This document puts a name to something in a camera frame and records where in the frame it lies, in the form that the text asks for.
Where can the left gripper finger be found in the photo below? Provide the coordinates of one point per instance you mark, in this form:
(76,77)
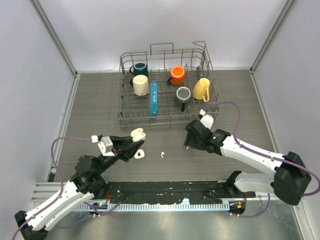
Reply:
(134,146)
(119,141)

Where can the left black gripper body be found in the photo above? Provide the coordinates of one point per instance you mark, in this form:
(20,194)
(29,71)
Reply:
(119,153)

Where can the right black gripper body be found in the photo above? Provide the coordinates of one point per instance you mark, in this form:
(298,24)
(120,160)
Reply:
(195,143)

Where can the white earbud charging case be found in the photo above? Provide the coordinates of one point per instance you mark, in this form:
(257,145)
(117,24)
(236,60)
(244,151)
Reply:
(139,154)

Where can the beige earbud case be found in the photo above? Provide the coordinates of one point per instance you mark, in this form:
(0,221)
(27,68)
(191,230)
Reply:
(137,135)

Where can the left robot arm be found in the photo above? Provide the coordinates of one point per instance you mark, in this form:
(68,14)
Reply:
(86,184)

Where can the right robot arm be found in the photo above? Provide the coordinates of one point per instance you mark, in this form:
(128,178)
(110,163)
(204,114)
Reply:
(283,175)

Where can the grey mug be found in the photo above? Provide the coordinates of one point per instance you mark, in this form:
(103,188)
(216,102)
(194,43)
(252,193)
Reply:
(182,97)

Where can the yellow mug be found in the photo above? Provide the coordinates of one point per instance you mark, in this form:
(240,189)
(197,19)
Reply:
(201,90)

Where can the cream textured mug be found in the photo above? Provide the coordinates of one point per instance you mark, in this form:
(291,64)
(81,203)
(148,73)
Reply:
(140,85)

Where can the blue plate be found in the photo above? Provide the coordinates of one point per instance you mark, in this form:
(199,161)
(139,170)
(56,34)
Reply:
(153,99)

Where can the orange mug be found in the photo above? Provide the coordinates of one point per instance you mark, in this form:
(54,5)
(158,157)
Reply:
(177,75)

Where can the dark green mug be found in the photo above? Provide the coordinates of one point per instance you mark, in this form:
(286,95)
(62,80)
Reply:
(139,68)

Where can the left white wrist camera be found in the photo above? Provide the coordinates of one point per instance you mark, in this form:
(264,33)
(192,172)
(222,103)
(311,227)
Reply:
(104,144)

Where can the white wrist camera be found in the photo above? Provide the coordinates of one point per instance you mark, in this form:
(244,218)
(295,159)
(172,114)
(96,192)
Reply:
(206,119)
(104,144)

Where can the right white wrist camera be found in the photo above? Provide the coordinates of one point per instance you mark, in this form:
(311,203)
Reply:
(206,119)

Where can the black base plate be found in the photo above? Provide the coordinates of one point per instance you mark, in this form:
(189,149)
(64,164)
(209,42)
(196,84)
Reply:
(172,192)

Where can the grey wire dish rack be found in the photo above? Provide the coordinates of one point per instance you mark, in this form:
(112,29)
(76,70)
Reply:
(135,111)

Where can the white slotted cable duct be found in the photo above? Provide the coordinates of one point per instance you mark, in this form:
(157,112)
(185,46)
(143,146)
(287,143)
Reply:
(184,206)

